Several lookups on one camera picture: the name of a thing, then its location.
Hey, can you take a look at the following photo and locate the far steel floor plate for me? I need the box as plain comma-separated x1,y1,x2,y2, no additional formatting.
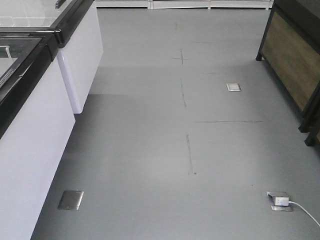
226,83,242,92

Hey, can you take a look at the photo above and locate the steel floor plate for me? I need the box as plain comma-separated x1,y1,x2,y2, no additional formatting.
226,83,242,92
57,190,84,211

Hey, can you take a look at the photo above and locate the left steel floor plate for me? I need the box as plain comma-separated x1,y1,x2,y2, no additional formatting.
57,190,84,211

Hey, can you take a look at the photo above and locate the near white chest freezer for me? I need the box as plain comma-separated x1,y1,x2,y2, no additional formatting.
0,33,75,240

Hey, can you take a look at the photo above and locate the white chest freezer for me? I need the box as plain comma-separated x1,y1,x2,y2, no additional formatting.
0,33,75,240
0,0,104,114

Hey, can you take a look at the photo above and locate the far white chest freezer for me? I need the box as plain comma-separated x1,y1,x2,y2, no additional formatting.
0,0,104,114

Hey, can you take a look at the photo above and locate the open floor socket box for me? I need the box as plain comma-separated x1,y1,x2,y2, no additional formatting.
266,191,293,212

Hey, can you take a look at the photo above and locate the white shelf base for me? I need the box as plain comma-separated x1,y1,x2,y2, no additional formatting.
95,0,274,10

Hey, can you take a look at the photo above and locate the white power plug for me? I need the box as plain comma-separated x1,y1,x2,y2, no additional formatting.
272,196,290,207

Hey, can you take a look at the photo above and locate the black wooden display stand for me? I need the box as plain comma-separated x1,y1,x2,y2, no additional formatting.
255,0,320,146

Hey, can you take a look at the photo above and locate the white power cable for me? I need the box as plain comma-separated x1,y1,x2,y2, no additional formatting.
288,201,320,227

